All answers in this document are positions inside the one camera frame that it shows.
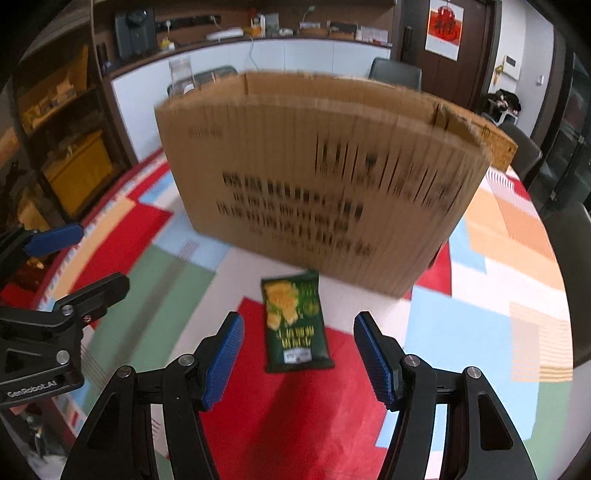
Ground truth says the yellow storage box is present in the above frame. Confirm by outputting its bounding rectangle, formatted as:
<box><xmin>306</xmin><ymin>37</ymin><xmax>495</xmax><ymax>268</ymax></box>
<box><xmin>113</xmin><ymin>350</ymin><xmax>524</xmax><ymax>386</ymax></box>
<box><xmin>42</xmin><ymin>130</ymin><xmax>118</xmax><ymax>218</ymax></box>

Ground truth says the colourful patchwork tablecloth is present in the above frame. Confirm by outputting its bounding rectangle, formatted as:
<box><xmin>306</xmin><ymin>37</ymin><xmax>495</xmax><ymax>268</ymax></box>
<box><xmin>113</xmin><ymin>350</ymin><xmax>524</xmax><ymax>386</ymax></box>
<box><xmin>34</xmin><ymin>149</ymin><xmax>576</xmax><ymax>480</ymax></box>

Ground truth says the white counter cabinet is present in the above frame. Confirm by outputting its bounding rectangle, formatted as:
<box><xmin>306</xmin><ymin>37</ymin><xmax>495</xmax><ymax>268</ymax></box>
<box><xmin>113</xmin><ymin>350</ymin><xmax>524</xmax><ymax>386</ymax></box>
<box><xmin>103</xmin><ymin>36</ymin><xmax>394</xmax><ymax>165</ymax></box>

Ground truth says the dark green cracker packet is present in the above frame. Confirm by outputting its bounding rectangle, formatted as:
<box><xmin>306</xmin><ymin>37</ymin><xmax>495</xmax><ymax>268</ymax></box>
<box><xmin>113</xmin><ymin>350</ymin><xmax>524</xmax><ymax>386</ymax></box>
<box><xmin>260</xmin><ymin>270</ymin><xmax>335</xmax><ymax>374</ymax></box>

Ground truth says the grey chair right near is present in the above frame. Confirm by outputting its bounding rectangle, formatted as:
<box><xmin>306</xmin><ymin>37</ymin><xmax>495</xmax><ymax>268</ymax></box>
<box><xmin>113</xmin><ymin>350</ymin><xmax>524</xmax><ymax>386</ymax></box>
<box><xmin>543</xmin><ymin>202</ymin><xmax>591</xmax><ymax>367</ymax></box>

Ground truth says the pink drink bottle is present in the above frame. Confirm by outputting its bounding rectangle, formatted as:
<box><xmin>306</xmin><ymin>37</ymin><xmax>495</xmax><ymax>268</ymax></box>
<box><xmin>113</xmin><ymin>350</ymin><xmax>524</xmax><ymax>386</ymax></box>
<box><xmin>168</xmin><ymin>57</ymin><xmax>195</xmax><ymax>97</ymax></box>

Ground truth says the black glass cabinet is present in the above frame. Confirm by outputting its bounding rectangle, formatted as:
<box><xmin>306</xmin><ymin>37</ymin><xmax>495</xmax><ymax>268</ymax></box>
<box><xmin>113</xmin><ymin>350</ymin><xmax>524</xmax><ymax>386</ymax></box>
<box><xmin>529</xmin><ymin>55</ymin><xmax>590</xmax><ymax>218</ymax></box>

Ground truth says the brown cardboard box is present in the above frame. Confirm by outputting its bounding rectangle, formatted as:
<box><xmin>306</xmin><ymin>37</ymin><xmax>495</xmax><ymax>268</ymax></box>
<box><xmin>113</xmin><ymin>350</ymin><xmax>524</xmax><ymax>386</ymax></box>
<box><xmin>155</xmin><ymin>71</ymin><xmax>491</xmax><ymax>297</ymax></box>

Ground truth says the grey chair right far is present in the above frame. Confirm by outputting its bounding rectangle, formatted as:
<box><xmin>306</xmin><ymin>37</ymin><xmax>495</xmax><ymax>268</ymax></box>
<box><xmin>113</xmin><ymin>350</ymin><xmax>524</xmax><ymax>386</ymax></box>
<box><xmin>499</xmin><ymin>122</ymin><xmax>542</xmax><ymax>184</ymax></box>

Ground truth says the woven wicker box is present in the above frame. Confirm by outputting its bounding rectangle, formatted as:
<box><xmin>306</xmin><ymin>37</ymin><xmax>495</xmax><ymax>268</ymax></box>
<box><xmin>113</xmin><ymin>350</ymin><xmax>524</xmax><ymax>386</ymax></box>
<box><xmin>481</xmin><ymin>120</ymin><xmax>518</xmax><ymax>172</ymax></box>

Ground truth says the dark brown door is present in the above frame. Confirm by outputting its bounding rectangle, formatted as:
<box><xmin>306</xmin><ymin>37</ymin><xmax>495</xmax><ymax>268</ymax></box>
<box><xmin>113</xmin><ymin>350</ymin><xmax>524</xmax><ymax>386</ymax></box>
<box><xmin>396</xmin><ymin>0</ymin><xmax>501</xmax><ymax>110</ymax></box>

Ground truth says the grey chair far end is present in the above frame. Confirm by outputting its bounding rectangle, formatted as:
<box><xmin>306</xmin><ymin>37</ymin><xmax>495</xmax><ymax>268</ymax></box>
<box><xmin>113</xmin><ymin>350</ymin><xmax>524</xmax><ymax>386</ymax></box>
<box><xmin>369</xmin><ymin>58</ymin><xmax>423</xmax><ymax>91</ymax></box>

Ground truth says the red fu poster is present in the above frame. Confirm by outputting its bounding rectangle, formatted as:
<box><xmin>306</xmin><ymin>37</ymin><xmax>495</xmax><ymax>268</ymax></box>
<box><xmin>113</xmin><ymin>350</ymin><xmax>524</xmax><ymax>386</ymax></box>
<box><xmin>425</xmin><ymin>0</ymin><xmax>464</xmax><ymax>61</ymax></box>

